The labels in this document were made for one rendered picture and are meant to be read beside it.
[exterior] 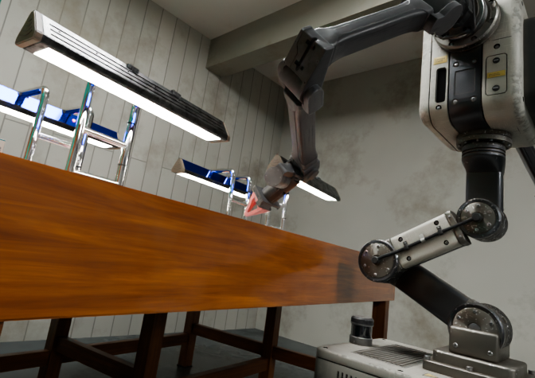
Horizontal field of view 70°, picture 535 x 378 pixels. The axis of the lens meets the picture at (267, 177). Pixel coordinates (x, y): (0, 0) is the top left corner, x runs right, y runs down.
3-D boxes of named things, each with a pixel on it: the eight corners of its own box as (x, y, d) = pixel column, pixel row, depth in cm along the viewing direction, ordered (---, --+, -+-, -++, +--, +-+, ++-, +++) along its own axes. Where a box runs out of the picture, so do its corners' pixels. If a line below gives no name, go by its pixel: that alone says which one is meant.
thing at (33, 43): (230, 142, 123) (233, 121, 125) (33, 37, 73) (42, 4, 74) (211, 143, 128) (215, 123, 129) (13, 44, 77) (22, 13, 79)
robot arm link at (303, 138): (327, 83, 75) (294, 52, 80) (304, 99, 74) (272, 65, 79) (323, 175, 114) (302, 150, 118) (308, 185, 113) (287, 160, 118)
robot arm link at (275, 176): (321, 171, 112) (303, 151, 116) (306, 165, 102) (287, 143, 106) (292, 198, 116) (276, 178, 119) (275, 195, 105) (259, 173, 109)
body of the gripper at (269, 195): (250, 188, 116) (267, 173, 113) (267, 195, 124) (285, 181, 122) (259, 204, 112) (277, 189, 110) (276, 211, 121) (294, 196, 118)
